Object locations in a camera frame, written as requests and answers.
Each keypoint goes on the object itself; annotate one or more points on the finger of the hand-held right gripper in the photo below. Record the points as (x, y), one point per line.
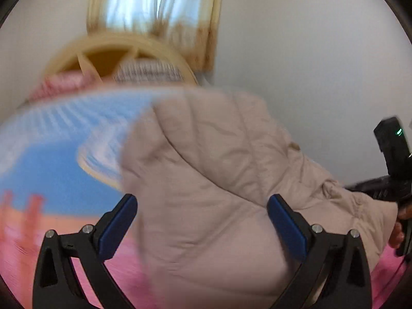
(376, 188)

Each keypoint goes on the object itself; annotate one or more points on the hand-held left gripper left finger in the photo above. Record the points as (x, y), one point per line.
(117, 228)

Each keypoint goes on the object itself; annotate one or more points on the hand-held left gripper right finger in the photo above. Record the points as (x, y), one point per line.
(286, 228)

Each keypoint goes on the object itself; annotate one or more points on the beige quilted down jacket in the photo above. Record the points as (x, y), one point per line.
(219, 180)

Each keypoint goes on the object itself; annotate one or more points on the person's right hand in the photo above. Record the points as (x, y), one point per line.
(396, 233)

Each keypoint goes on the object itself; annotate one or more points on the blue and pink printed bedsheet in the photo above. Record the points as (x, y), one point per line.
(48, 154)

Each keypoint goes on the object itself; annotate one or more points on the folded pink floral blanket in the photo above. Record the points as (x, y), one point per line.
(61, 85)

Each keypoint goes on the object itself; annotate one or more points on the striped pillow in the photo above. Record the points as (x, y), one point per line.
(148, 70)

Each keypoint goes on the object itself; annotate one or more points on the wooden framed window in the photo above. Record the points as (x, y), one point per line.
(154, 6)

